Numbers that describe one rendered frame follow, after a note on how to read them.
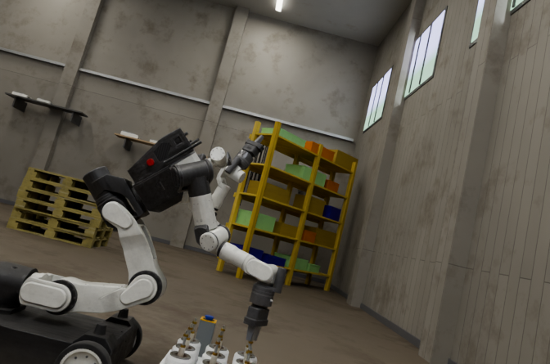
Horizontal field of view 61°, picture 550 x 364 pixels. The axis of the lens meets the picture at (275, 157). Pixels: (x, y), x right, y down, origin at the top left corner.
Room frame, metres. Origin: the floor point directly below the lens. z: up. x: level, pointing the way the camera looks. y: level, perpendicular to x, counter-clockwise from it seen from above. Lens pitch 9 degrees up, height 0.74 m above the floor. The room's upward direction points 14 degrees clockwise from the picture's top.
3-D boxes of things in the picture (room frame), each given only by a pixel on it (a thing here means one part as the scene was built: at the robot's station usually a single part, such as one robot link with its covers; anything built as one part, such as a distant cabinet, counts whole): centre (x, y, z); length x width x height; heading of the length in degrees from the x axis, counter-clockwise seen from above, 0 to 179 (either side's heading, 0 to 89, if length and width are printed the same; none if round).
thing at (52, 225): (6.65, 2.62, 0.42); 1.18 x 0.82 x 0.84; 91
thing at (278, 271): (1.88, -0.10, 0.57); 0.11 x 0.11 x 0.11; 74
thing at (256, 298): (1.87, -0.09, 0.46); 0.13 x 0.10 x 0.12; 147
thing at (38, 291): (2.09, 0.77, 0.28); 0.21 x 0.20 x 0.13; 92
